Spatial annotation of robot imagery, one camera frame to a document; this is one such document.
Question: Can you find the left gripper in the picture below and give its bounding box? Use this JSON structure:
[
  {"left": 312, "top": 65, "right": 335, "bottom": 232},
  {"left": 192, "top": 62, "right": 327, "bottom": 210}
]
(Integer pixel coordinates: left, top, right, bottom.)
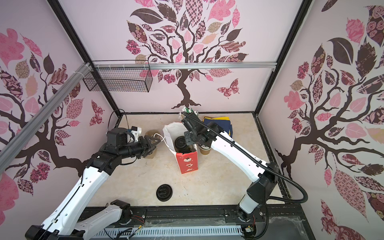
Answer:
[{"left": 119, "top": 134, "right": 161, "bottom": 159}]

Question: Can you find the black coffee cup lid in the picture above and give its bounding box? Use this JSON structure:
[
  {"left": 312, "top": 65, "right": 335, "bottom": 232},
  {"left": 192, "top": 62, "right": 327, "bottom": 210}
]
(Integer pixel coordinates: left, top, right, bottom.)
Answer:
[
  {"left": 174, "top": 136, "right": 189, "bottom": 151},
  {"left": 156, "top": 184, "right": 173, "bottom": 202}
]

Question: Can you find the red white paper gift bag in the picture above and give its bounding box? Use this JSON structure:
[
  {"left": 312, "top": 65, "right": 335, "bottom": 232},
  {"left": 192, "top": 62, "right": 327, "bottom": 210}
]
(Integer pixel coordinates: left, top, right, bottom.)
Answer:
[{"left": 163, "top": 122, "right": 199, "bottom": 174}]

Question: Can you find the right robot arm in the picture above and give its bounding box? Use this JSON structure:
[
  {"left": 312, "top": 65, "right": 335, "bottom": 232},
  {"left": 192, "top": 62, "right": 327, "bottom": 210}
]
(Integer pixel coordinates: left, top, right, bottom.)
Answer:
[{"left": 182, "top": 110, "right": 278, "bottom": 222}]

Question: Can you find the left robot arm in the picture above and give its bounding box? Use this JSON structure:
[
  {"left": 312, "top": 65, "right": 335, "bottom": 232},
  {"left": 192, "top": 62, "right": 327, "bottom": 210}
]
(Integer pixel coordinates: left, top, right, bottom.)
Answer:
[{"left": 25, "top": 127, "right": 161, "bottom": 240}]

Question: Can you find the brown cardboard cup carrier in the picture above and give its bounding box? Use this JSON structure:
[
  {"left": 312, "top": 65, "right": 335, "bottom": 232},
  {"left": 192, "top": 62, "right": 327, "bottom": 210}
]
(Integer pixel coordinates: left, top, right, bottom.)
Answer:
[{"left": 144, "top": 130, "right": 162, "bottom": 159}]

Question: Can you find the stack of green paper cups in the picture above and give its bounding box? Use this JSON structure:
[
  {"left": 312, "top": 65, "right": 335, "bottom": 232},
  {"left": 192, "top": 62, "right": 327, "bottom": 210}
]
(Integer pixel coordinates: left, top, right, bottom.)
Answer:
[{"left": 199, "top": 145, "right": 211, "bottom": 155}]

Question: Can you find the pink cup of straws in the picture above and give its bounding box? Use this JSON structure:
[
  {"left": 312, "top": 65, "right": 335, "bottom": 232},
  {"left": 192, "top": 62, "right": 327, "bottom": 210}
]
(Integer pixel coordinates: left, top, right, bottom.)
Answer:
[{"left": 180, "top": 107, "right": 199, "bottom": 117}]

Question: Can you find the yellow napkin stack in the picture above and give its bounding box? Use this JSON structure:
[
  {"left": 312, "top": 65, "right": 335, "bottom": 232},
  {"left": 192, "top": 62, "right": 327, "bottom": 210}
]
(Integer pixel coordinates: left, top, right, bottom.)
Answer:
[{"left": 204, "top": 117, "right": 230, "bottom": 121}]

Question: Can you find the blue napkin stack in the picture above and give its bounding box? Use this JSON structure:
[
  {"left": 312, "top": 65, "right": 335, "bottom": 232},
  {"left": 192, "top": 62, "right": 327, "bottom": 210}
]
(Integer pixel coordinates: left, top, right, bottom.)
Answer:
[{"left": 203, "top": 119, "right": 233, "bottom": 137}]

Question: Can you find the aluminium crossbar back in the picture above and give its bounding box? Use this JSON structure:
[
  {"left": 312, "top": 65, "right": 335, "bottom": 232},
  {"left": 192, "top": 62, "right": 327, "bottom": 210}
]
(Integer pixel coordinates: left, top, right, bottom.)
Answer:
[{"left": 94, "top": 62, "right": 277, "bottom": 70}]

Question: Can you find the aluminium bar left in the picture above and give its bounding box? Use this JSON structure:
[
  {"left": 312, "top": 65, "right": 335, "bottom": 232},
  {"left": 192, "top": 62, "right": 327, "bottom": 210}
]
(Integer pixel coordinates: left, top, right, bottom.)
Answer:
[{"left": 1, "top": 63, "right": 91, "bottom": 173}]

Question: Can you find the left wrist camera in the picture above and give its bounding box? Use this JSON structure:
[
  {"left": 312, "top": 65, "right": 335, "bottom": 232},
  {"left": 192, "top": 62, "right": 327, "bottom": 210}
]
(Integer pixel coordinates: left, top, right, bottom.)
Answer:
[{"left": 130, "top": 126, "right": 142, "bottom": 143}]

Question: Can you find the black wire basket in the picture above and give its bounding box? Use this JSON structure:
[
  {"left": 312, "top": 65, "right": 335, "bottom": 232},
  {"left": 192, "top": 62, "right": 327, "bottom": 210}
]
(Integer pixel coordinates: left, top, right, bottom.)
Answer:
[{"left": 83, "top": 60, "right": 154, "bottom": 93}]

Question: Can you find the white slotted cable duct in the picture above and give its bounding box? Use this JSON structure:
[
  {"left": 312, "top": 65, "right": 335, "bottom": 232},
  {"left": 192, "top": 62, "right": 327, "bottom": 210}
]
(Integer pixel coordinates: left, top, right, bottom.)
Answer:
[{"left": 92, "top": 226, "right": 243, "bottom": 240}]

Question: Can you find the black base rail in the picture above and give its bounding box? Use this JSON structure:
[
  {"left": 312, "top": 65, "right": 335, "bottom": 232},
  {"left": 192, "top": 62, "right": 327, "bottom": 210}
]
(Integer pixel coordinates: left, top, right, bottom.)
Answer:
[{"left": 55, "top": 204, "right": 316, "bottom": 240}]

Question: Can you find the black corrugated cable hose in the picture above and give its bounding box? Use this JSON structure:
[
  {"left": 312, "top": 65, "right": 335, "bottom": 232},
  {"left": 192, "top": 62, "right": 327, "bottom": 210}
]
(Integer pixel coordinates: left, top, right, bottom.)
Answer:
[{"left": 182, "top": 112, "right": 309, "bottom": 205}]

